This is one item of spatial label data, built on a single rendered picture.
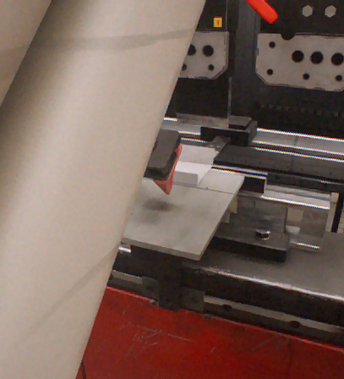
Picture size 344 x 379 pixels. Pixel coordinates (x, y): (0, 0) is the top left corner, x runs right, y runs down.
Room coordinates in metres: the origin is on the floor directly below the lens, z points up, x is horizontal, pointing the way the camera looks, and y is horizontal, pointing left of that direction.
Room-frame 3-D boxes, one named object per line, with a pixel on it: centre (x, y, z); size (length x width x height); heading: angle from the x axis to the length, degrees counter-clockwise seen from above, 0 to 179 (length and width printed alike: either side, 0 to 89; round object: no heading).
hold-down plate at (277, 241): (0.61, -0.07, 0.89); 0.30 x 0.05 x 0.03; 68
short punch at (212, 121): (0.68, -0.06, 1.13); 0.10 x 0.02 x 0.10; 68
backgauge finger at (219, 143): (0.83, -0.11, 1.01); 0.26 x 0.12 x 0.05; 158
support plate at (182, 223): (0.54, 0.00, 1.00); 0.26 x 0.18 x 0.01; 158
